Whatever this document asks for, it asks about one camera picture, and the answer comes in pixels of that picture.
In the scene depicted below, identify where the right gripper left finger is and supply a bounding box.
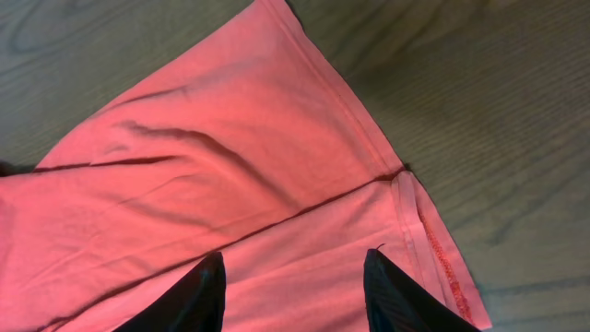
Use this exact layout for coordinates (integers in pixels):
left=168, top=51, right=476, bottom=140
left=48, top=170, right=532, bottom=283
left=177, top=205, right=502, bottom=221
left=114, top=252, right=227, bottom=332

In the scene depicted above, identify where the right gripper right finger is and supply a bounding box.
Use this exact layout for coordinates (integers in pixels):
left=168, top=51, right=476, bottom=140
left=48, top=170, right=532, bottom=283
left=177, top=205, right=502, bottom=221
left=363, top=249, right=479, bottom=332

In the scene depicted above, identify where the red t-shirt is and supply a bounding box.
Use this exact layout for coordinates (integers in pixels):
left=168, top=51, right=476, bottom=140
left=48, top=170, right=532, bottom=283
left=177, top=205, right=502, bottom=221
left=1, top=1, right=491, bottom=331

